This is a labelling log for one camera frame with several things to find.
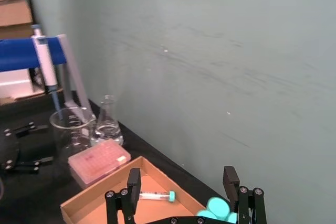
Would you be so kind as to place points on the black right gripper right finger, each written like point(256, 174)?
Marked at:
point(231, 182)

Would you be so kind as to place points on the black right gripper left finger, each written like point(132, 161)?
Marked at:
point(134, 191)

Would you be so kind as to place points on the shallow brown cardboard tray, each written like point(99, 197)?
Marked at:
point(86, 208)

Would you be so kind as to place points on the clear glass beaker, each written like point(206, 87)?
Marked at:
point(71, 132)

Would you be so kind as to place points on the white box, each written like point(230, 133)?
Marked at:
point(14, 82)

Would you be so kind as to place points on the blue pipette stand bar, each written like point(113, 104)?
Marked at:
point(18, 53)

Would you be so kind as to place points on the clear tube with teal cap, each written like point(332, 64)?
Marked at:
point(155, 196)

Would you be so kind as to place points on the white and blue pipette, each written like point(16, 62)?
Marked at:
point(46, 64)

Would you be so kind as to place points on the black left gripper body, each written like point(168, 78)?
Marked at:
point(8, 150)

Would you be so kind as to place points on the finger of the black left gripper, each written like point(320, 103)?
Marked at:
point(29, 128)
point(34, 163)

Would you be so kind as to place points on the pink pipette tip box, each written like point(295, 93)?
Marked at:
point(98, 159)

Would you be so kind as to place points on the black table cloth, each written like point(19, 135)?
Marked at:
point(34, 195)

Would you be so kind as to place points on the clear glass conical flask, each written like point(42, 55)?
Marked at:
point(106, 127)

